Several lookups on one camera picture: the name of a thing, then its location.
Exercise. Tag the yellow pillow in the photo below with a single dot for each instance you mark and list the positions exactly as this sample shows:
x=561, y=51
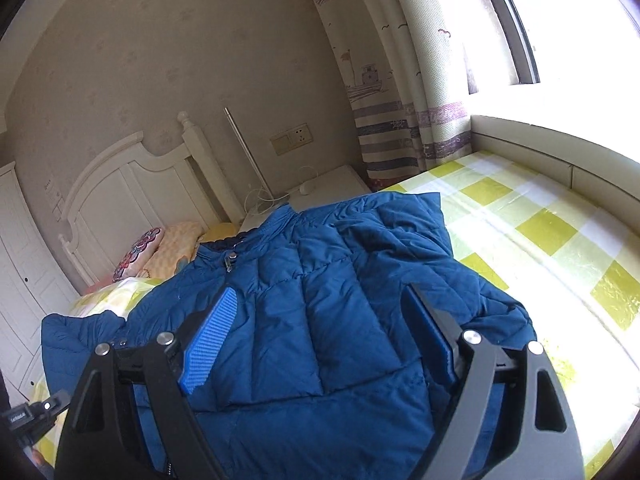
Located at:
x=220, y=232

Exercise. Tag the window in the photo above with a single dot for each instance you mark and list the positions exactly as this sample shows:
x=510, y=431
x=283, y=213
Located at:
x=575, y=35

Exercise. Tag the wall socket panel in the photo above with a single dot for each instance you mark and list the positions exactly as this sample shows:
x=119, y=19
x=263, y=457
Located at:
x=291, y=138

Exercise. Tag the blue puffer jacket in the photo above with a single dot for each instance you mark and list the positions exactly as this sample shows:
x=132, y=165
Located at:
x=325, y=310

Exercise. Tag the pink patterned pillow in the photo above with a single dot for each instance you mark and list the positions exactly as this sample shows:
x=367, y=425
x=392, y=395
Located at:
x=137, y=252

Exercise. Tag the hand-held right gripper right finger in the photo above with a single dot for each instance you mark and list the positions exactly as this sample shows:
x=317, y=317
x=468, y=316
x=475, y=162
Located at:
x=445, y=360

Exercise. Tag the white wooden headboard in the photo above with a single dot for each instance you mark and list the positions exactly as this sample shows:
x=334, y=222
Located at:
x=130, y=185

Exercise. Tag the ship print curtain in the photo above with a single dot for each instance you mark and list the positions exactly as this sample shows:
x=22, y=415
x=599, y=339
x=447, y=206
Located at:
x=400, y=85

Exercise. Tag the white wardrobe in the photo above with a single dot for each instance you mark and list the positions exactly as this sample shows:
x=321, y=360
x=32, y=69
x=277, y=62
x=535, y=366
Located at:
x=25, y=260

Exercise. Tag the white charger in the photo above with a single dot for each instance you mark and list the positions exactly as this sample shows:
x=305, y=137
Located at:
x=306, y=188

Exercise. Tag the metal lamp pole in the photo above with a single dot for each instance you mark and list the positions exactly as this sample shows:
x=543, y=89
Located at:
x=245, y=150

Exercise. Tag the cream window ledge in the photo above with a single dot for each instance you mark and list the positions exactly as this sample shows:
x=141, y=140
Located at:
x=540, y=147

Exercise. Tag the yellow white checkered bedsheet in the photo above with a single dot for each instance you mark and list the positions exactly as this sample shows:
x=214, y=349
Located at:
x=525, y=240

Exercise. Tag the orange checked pillow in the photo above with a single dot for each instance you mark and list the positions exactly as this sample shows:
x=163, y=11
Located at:
x=170, y=250

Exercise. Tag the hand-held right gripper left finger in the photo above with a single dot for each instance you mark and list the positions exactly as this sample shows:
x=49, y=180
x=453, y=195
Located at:
x=210, y=345

